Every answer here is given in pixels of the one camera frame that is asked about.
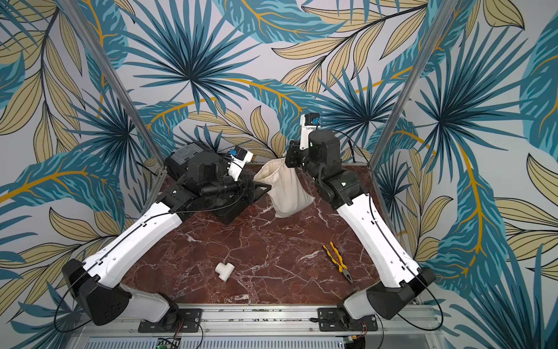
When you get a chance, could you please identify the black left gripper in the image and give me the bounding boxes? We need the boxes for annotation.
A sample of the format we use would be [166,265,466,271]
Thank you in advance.
[201,168,272,203]

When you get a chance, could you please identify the cream cloth soil bag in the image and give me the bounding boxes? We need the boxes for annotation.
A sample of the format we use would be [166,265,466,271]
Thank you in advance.
[254,158,315,218]

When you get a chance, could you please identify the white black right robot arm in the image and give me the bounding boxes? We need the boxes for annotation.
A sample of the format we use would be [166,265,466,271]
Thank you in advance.
[286,127,435,324]

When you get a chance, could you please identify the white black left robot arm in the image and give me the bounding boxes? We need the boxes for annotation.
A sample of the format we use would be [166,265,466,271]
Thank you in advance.
[62,144,271,330]

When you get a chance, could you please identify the black and yellow toolbox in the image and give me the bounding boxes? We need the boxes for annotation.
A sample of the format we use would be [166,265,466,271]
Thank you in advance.
[157,141,259,224]

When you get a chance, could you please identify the white plastic pipe tee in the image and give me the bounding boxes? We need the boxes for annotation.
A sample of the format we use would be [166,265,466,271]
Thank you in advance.
[215,263,235,282]

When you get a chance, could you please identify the yellow black pliers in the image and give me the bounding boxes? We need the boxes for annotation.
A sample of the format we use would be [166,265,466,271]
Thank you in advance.
[322,241,353,284]

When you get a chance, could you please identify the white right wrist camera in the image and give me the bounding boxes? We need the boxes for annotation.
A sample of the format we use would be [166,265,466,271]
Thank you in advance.
[299,113,321,151]

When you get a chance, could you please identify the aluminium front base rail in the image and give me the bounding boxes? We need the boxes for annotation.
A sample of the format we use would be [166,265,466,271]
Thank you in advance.
[67,304,447,348]

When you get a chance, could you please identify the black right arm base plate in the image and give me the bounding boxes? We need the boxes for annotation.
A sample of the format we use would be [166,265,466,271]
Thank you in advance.
[311,307,379,333]

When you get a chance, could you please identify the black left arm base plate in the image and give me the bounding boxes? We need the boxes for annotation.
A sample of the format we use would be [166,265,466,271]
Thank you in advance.
[138,308,203,334]

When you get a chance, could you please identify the right aluminium corner post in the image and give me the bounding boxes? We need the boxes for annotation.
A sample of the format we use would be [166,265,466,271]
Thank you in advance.
[369,0,458,175]

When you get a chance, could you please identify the aluminium corner post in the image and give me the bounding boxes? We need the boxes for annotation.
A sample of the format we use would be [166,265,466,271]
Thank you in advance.
[59,0,165,168]
[369,0,458,175]

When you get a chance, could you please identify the left aluminium corner post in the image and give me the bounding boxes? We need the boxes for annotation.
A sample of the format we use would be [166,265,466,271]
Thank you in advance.
[59,0,165,168]

